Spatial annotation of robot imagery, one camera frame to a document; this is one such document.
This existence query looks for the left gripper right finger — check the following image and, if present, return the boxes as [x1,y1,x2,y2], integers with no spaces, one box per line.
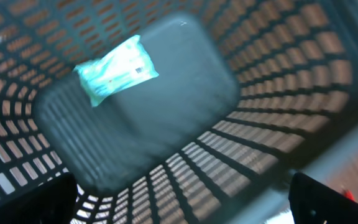
[288,172,358,224]

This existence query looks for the orange spaghetti pasta package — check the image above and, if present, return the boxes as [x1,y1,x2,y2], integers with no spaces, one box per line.
[341,185,356,202]

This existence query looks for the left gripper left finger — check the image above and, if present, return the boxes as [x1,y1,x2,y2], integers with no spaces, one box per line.
[0,173,78,224]

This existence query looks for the grey plastic mesh basket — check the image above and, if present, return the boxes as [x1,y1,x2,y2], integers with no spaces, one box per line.
[0,0,358,223]

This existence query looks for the mint green wipes pack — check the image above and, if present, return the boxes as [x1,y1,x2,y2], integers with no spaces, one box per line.
[73,35,159,107]

